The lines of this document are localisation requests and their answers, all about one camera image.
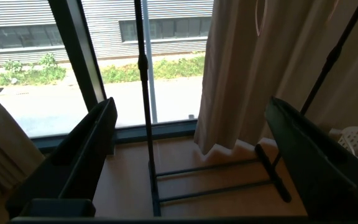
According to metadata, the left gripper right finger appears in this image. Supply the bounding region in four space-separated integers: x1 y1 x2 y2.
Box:
264 96 358 220

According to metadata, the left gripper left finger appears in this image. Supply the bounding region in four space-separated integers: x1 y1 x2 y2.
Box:
6 96 118 218

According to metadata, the black clothes rack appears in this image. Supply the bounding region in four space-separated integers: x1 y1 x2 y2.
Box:
134 0 358 217

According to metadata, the beige curtain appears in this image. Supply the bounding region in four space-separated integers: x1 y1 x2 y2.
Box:
193 0 358 156
0 79 45 194

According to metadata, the window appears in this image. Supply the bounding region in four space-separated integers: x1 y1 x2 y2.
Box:
0 0 214 153

